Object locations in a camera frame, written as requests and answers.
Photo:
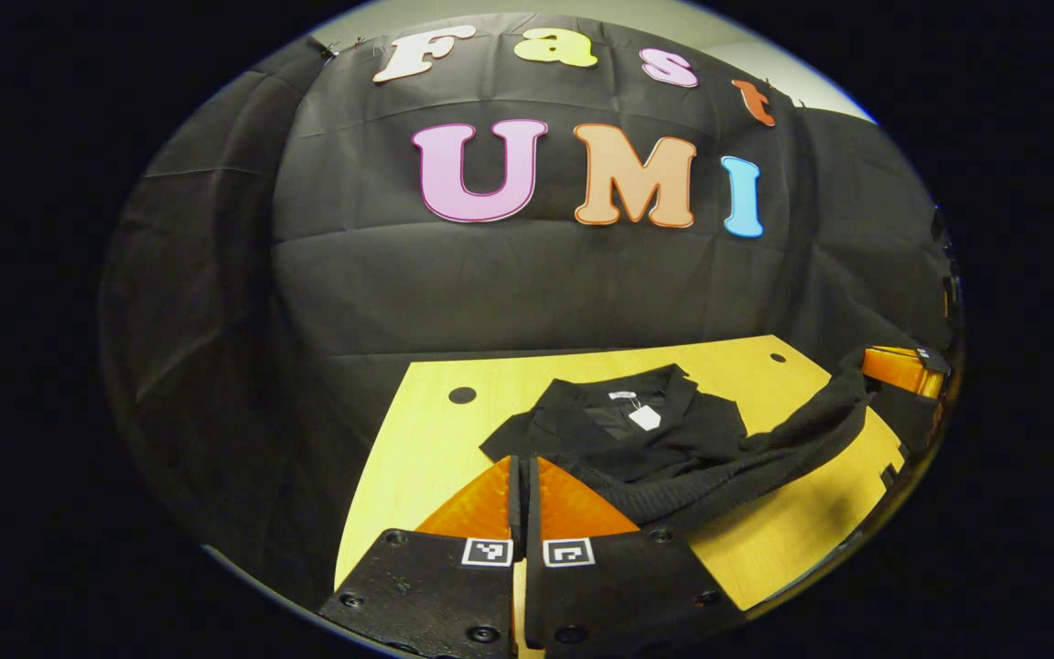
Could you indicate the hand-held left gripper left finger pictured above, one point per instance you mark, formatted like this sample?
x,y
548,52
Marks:
x,y
426,586

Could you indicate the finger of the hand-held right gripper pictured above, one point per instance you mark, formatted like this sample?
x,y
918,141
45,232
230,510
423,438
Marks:
x,y
898,368

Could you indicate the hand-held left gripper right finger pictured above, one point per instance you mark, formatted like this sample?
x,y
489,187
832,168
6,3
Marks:
x,y
609,586

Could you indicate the black button shirt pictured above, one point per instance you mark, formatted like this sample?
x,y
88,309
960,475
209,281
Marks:
x,y
701,439

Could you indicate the black backdrop cloth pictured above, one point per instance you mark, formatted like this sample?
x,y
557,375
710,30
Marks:
x,y
399,293

